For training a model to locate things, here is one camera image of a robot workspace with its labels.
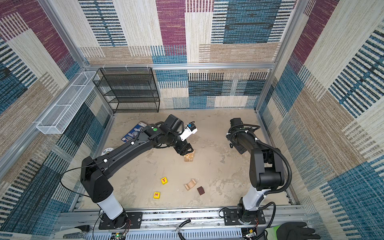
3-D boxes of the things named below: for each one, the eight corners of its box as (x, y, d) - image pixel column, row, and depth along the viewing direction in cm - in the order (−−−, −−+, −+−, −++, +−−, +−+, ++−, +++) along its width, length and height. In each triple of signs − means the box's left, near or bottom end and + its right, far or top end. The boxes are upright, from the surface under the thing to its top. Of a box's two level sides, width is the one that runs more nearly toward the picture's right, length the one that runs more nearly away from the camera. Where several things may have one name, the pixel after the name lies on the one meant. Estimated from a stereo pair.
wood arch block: (187, 191, 83) (187, 190, 82) (184, 186, 85) (184, 185, 83) (196, 184, 86) (196, 183, 84) (193, 179, 87) (193, 178, 86)
